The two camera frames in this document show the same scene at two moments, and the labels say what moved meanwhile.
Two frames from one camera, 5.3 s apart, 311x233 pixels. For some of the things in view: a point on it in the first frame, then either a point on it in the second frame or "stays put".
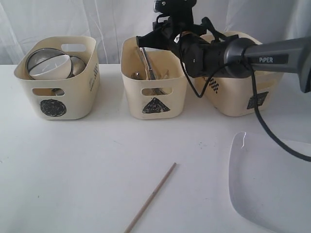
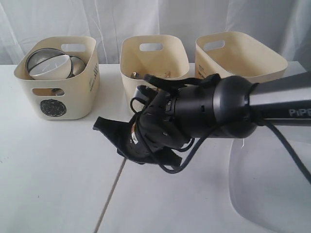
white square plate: x=269 y=183 stays put
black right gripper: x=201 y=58 to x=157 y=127
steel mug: x=59 y=91 stays put
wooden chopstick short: x=151 y=200 to x=110 y=197
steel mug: x=77 y=65 stays put
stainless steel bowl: x=39 y=56 stays put
